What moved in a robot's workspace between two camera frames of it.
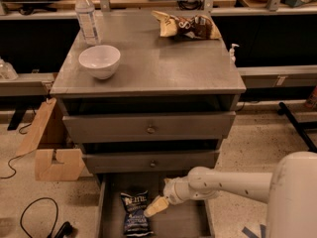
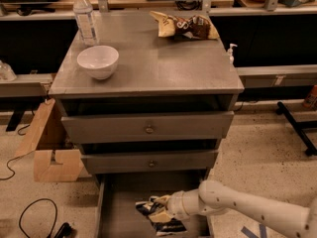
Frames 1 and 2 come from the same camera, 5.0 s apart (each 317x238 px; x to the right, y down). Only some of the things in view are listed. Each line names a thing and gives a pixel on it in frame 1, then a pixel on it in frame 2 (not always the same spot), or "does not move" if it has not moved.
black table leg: (299, 127) does not move
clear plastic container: (7, 71) does not move
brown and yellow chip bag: (193, 27) does not move
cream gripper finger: (158, 204) -> (160, 217)
